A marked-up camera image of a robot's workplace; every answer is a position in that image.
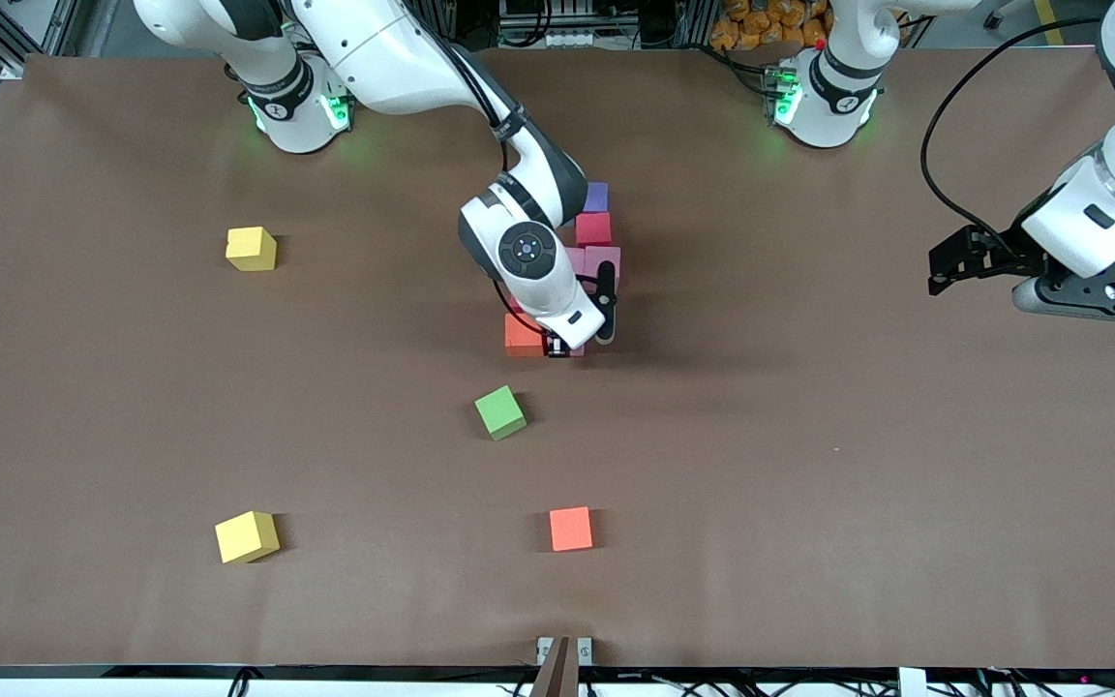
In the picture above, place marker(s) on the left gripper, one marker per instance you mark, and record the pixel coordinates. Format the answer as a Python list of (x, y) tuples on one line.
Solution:
[(1006, 255)]

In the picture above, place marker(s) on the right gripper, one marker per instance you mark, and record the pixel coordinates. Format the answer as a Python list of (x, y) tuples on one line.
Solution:
[(558, 348)]

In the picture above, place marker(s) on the pink foam cube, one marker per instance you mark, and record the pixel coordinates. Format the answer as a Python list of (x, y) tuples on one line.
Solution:
[(575, 350), (574, 259), (604, 261)]

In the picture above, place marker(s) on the orange foam cube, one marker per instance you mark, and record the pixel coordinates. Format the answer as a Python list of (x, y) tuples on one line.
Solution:
[(522, 334), (570, 530)]

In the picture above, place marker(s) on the purple foam cube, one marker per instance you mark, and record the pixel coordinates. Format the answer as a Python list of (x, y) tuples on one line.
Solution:
[(597, 196)]

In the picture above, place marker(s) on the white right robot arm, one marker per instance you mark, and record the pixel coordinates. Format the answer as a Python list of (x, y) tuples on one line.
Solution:
[(383, 48)]

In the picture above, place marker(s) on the green foam cube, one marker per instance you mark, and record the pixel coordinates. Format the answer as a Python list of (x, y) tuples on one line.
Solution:
[(499, 412)]

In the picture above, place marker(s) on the white power strip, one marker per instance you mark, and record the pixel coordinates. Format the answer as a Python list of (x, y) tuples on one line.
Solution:
[(359, 17), (557, 41)]

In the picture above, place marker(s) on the brown table cover sheet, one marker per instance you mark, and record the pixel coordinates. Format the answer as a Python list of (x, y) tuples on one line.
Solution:
[(954, 542)]

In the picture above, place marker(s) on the orange plastic bag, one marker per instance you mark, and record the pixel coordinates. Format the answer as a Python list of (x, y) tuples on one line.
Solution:
[(761, 24)]

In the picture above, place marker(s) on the yellow foam cube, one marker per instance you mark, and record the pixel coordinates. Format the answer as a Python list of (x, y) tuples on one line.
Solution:
[(250, 250), (248, 537)]

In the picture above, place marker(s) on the small white block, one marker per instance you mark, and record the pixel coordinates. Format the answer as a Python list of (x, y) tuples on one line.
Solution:
[(913, 682)]

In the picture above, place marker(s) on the metal mount bracket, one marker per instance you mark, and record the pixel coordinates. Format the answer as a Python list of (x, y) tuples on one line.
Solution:
[(544, 649)]

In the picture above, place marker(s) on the brown mount strut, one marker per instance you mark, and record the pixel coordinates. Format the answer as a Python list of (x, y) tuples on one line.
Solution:
[(557, 673)]

